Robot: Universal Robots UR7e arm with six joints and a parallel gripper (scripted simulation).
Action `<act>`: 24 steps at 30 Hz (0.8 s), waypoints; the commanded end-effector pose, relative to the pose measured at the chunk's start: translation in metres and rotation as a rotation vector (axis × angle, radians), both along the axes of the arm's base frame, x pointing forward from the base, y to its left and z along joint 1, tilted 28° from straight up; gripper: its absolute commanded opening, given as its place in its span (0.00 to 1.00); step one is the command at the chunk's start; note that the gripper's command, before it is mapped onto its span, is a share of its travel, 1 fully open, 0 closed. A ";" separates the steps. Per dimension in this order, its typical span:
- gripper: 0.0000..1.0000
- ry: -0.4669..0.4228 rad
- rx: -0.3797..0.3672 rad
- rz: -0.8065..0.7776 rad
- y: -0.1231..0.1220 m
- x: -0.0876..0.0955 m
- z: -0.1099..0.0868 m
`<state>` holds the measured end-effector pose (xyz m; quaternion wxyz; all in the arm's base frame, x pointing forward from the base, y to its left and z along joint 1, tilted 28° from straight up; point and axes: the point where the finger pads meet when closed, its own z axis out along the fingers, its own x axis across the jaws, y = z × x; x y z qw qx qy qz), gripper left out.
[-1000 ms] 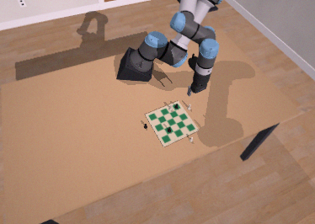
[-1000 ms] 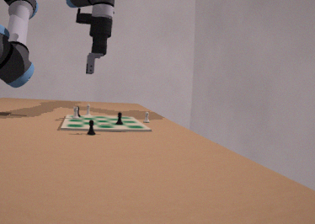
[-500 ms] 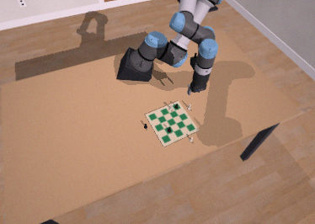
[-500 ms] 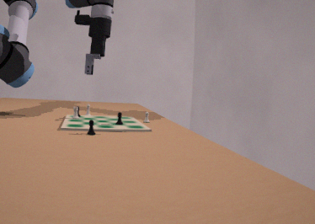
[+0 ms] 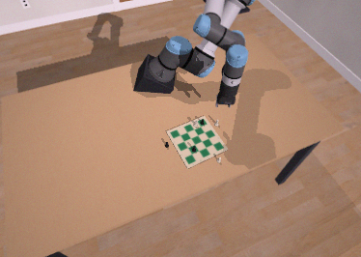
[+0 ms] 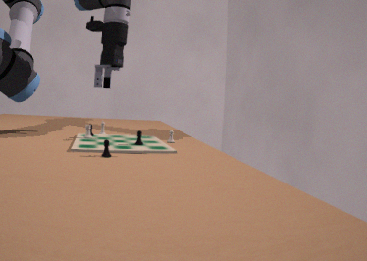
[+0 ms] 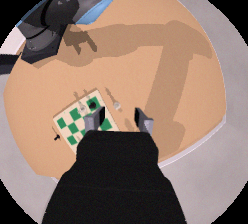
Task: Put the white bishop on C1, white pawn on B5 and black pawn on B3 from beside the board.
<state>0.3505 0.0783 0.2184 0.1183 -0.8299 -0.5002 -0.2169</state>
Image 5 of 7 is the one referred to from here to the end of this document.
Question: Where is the green and white chessboard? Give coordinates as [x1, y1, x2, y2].
[166, 116, 228, 169]

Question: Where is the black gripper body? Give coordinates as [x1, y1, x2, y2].
[217, 64, 241, 105]

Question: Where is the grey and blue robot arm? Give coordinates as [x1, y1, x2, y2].
[148, 0, 255, 83]

